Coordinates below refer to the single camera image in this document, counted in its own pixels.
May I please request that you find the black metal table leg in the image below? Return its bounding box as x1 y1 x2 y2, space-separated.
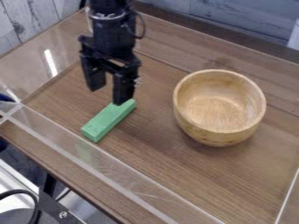
35 174 87 224

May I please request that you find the light wooden bowl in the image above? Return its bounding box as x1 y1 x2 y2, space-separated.
172 69 267 147

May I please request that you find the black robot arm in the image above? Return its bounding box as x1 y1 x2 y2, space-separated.
79 0 144 105

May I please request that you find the clear acrylic front barrier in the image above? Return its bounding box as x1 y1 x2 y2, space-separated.
0 85 224 224

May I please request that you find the black cable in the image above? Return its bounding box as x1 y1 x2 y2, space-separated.
0 189 43 224

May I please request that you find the blue object at left edge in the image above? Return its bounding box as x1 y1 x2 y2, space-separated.
0 93 15 102

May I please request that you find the green rectangular block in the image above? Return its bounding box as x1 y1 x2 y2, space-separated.
80 99 136 143

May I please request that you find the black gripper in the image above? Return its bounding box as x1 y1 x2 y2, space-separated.
79 12 143 105

